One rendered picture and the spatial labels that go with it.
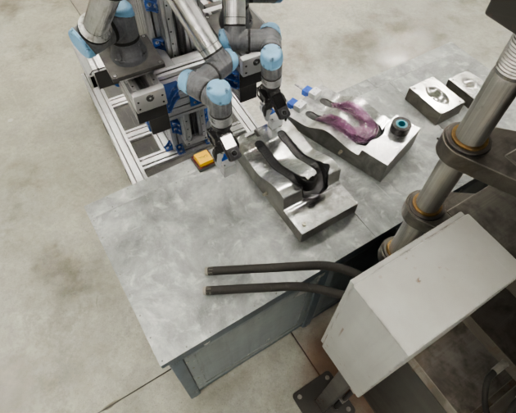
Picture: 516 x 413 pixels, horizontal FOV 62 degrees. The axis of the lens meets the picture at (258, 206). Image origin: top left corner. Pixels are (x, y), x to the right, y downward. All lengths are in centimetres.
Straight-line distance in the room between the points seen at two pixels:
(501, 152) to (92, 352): 201
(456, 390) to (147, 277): 107
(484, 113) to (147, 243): 117
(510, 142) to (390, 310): 45
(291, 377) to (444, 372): 90
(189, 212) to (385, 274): 100
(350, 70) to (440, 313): 290
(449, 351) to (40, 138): 275
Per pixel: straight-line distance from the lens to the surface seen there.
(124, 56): 188
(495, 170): 96
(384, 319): 79
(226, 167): 157
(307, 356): 227
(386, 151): 177
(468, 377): 159
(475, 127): 93
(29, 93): 365
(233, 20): 158
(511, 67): 85
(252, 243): 158
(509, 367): 139
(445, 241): 90
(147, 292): 154
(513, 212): 126
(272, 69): 151
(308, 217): 158
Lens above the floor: 219
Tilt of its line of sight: 57 degrees down
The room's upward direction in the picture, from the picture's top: 2 degrees clockwise
